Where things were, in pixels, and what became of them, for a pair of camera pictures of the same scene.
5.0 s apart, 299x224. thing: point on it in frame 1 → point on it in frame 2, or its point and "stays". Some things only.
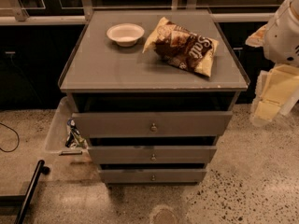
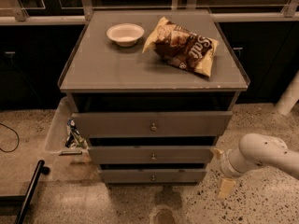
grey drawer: [151, 155] stays
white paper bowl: [124, 34] stays
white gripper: [282, 39] → [225, 166]
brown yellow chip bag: [174, 44] stays
